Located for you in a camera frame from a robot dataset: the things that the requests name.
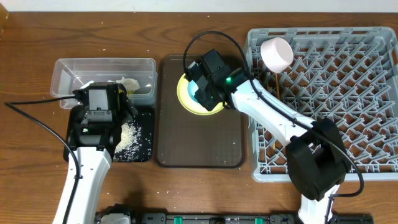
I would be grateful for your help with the dark brown serving tray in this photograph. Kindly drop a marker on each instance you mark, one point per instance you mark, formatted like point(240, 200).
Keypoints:
point(187, 140)

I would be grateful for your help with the green snack wrapper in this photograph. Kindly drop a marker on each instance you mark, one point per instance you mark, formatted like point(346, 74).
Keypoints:
point(130, 92)

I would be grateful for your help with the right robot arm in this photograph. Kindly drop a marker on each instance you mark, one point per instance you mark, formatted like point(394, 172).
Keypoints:
point(316, 158)

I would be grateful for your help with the white tissue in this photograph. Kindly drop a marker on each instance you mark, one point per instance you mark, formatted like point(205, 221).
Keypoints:
point(129, 83)

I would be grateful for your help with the grey dishwasher rack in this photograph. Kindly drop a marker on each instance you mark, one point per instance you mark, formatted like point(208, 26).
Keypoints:
point(345, 74)

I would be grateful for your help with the light blue small plate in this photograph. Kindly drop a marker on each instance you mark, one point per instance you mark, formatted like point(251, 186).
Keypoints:
point(192, 88)

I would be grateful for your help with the yellow plate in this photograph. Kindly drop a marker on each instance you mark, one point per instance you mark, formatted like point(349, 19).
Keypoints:
point(189, 104)

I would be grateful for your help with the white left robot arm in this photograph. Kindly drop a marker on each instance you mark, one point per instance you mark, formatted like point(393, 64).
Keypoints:
point(87, 168)

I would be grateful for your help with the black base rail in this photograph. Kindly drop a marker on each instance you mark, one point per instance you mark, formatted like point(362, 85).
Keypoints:
point(121, 213)

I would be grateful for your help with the spilled rice grains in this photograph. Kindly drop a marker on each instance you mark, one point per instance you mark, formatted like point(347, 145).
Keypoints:
point(135, 145)

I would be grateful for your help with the white bowl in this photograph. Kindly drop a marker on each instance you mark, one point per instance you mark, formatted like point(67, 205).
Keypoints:
point(276, 54)

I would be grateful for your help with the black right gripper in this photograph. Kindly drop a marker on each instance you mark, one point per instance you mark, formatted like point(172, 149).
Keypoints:
point(208, 104)

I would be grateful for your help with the black rectangular tray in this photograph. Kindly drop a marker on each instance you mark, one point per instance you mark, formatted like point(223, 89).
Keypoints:
point(144, 117)

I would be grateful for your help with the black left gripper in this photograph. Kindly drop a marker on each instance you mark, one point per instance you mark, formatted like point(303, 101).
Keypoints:
point(128, 109)

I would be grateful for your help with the clear plastic waste bin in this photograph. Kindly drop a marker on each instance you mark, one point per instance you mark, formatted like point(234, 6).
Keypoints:
point(74, 73)

